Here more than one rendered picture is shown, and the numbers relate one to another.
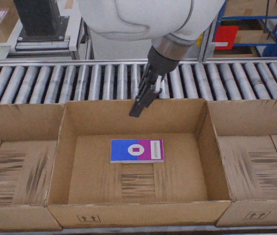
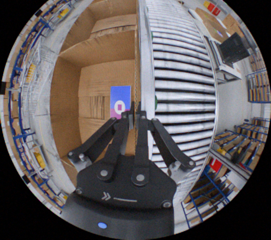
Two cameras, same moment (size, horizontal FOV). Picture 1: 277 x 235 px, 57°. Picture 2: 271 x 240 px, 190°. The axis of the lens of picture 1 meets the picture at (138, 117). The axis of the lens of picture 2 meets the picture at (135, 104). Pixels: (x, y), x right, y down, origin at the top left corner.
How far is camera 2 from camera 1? 62 cm
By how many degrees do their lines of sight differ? 44
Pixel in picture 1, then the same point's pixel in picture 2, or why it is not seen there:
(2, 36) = (213, 35)
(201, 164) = not seen: hidden behind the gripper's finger
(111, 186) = (95, 89)
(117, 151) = (119, 91)
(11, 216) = (71, 43)
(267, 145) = not seen: hidden behind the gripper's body
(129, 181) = (99, 101)
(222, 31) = (219, 164)
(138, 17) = not seen: outside the picture
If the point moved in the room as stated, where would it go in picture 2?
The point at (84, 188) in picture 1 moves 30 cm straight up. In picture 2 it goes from (96, 72) to (39, 34)
